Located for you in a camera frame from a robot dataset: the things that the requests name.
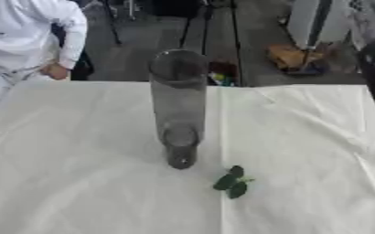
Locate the brown bag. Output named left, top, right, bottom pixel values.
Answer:
left=265, top=43, right=326, bottom=71

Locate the person's hand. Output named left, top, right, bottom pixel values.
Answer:
left=38, top=62, right=72, bottom=81

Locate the black tripod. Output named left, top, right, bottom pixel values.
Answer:
left=176, top=0, right=245, bottom=88

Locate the white panel with black pole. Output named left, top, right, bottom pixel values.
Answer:
left=284, top=0, right=358, bottom=76

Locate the green leaf sprig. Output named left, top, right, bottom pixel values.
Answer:
left=211, top=165, right=257, bottom=200

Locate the colourful items box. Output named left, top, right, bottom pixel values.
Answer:
left=207, top=60, right=239, bottom=88

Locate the tall clear glass vase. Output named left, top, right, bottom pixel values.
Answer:
left=147, top=48, right=210, bottom=170

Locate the person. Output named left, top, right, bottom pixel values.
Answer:
left=0, top=0, right=91, bottom=114

